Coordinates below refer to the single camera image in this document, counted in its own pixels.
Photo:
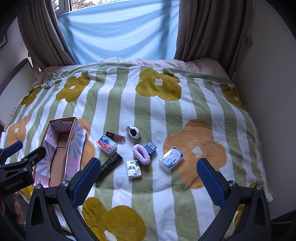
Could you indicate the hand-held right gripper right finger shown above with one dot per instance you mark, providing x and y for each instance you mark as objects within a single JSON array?
[{"x": 210, "y": 183}]

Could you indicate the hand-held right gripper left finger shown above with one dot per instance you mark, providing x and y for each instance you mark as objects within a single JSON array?
[{"x": 86, "y": 178}]

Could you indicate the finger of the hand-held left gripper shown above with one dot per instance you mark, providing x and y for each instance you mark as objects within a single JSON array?
[
  {"x": 12, "y": 148},
  {"x": 37, "y": 155}
]

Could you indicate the cardboard box with pink lining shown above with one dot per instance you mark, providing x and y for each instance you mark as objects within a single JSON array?
[{"x": 60, "y": 162}]

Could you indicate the red floss pick box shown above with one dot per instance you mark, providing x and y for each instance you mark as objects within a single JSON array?
[{"x": 106, "y": 144}]

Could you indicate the white floss pick box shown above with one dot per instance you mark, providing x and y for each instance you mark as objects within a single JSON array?
[{"x": 171, "y": 158}]

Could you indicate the pink fluffy scrunchie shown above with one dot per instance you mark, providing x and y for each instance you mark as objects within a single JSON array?
[{"x": 138, "y": 156}]

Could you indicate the person's left hand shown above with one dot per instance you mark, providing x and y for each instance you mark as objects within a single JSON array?
[{"x": 17, "y": 206}]

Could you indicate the black garbage bag roll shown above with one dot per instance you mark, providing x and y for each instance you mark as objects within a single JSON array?
[{"x": 108, "y": 166}]

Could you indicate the white tissue pack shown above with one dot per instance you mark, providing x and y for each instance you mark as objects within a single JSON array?
[{"x": 134, "y": 170}]

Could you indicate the dark red lip gloss tube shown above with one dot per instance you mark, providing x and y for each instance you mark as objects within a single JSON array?
[{"x": 118, "y": 138}]

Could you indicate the white padded headboard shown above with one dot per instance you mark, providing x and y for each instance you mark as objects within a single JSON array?
[{"x": 13, "y": 88}]

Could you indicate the black and white hair clip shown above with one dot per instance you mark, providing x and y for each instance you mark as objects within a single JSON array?
[{"x": 133, "y": 132}]

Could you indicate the small blue box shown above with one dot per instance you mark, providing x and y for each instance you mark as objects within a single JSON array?
[{"x": 150, "y": 147}]

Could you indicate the striped floral blanket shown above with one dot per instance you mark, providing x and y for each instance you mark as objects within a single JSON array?
[{"x": 138, "y": 104}]

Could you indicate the beige curtain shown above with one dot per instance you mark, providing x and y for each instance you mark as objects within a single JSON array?
[
  {"x": 46, "y": 34},
  {"x": 203, "y": 30}
]

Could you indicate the light blue cloth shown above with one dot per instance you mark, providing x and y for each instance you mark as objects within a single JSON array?
[{"x": 120, "y": 34}]

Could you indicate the window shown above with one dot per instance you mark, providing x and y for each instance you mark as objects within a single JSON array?
[{"x": 78, "y": 4}]

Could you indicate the dark picture frame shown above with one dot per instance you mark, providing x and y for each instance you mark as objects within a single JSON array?
[{"x": 3, "y": 41}]

